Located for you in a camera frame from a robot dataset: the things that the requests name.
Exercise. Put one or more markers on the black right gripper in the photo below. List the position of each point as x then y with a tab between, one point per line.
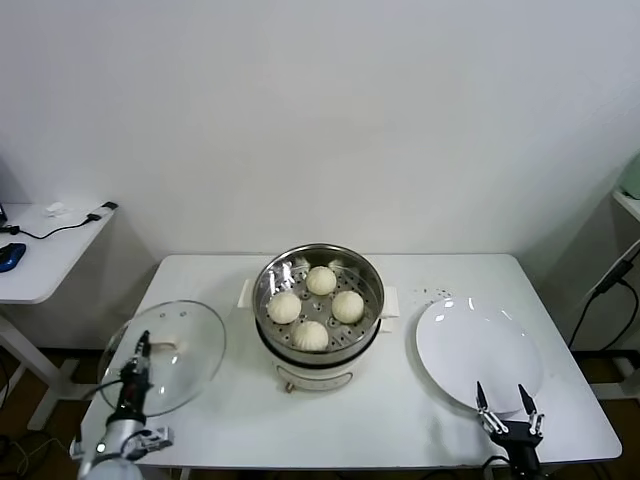
517	442

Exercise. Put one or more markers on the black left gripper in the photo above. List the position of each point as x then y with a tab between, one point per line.
132	392

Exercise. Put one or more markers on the glass pot lid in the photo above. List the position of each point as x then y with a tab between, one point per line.
195	340

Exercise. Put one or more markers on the white steamed baozi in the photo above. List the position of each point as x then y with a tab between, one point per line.
347	307
320	281
284	308
310	336

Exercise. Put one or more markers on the stainless steel steamer basket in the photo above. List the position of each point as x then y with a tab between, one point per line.
350	280

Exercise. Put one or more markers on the white round plate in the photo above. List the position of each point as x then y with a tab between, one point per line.
480	350

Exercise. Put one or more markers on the white side table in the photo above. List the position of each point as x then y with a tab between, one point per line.
50	265

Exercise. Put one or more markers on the blue computer mouse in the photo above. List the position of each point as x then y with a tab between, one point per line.
11	257

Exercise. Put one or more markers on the crumpled white tissue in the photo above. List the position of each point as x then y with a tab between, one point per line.
56	210

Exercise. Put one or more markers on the white electric cooker base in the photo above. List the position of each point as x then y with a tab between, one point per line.
310	372

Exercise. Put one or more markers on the white shelf board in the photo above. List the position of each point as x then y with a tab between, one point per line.
627	202

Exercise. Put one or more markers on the pale green appliance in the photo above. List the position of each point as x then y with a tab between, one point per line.
631	175

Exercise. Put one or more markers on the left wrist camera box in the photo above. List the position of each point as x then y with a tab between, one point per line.
156	437

